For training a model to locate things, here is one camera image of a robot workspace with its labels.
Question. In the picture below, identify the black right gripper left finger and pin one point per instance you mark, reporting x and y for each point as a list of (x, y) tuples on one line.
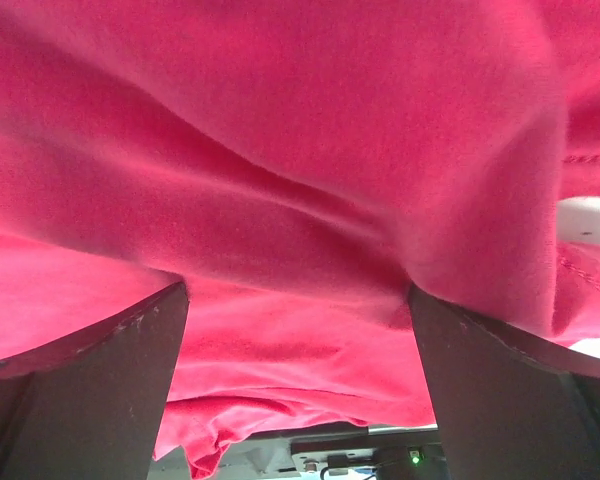
[(89, 405)]

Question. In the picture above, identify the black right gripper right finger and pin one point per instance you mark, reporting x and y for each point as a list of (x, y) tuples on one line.
[(508, 404)]

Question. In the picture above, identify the crimson pink t shirt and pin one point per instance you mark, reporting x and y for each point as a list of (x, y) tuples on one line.
[(299, 165)]

